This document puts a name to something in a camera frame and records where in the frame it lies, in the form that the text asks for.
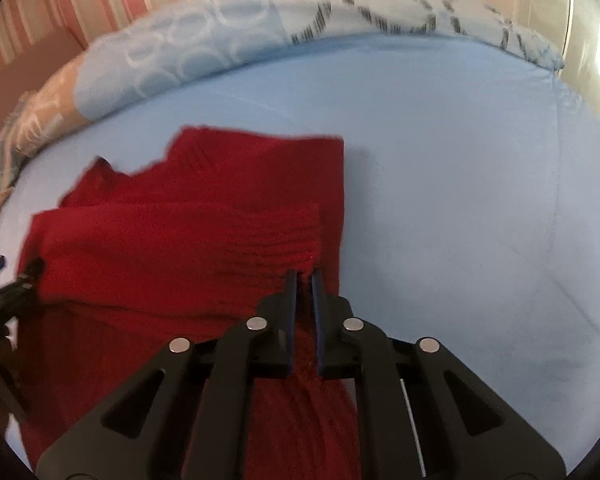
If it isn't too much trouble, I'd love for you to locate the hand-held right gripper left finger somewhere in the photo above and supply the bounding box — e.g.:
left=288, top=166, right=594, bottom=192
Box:
left=36, top=269, right=301, bottom=480

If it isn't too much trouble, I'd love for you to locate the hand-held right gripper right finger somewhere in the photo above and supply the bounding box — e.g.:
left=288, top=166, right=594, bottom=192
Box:
left=311, top=267, right=567, bottom=480

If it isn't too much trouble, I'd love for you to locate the red knitted sweater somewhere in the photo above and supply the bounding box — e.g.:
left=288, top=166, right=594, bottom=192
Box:
left=17, top=127, right=361, bottom=480

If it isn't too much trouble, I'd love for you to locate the brown headboard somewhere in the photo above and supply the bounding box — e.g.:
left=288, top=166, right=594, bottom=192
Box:
left=0, top=27, right=86, bottom=111

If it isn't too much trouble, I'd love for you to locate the patterned blue and tan duvet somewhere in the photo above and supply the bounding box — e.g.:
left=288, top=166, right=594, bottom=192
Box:
left=0, top=0, right=566, bottom=161

